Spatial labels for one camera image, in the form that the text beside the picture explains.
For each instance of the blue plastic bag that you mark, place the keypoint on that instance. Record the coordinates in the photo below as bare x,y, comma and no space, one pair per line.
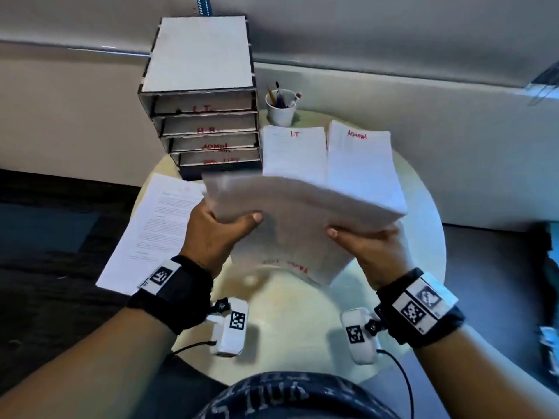
553,274

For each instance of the yellow pencil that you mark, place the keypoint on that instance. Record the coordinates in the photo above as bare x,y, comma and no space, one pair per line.
270,95

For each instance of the white red-capped marker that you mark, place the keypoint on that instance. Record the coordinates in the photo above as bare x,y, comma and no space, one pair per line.
297,98

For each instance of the H.R. paper stack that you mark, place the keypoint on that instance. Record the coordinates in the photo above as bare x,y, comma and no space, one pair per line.
102,283

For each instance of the person's right forearm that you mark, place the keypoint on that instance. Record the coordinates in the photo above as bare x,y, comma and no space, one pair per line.
480,375

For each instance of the round wooden table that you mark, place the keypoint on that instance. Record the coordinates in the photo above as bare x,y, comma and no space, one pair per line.
284,309

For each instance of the person's dark printed clothing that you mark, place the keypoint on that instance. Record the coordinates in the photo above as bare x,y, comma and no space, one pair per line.
297,397

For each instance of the white pen cup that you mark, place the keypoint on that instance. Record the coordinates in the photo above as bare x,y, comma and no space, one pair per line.
281,116

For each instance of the person's left hand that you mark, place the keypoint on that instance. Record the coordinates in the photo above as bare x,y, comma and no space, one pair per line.
209,239

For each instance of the Admin paper stack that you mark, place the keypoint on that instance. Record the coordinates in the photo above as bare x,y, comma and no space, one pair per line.
393,187

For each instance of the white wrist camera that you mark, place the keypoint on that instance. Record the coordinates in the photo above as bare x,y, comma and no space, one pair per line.
360,340
229,331

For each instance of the person's left forearm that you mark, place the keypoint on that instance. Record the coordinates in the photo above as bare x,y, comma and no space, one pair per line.
87,370

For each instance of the unsorted paper stack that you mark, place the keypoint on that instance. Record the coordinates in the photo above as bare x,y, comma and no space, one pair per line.
153,231

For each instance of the Task Lists paper stack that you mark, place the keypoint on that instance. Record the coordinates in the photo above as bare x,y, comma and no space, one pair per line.
305,191

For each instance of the I.T. paper stack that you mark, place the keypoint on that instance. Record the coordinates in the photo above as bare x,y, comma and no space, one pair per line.
323,139

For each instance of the black pen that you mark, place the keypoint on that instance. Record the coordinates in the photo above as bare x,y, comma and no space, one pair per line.
277,89

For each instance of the person's right hand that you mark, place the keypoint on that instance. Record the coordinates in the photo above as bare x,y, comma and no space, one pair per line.
380,257

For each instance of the paper sheet marked IT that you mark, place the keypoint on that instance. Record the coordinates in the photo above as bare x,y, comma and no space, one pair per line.
292,152

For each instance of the blue dotted blind strip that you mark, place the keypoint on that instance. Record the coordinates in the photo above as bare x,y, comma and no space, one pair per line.
203,5

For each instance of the cardboard document tray organizer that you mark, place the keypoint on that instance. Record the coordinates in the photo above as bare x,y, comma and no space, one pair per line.
201,52

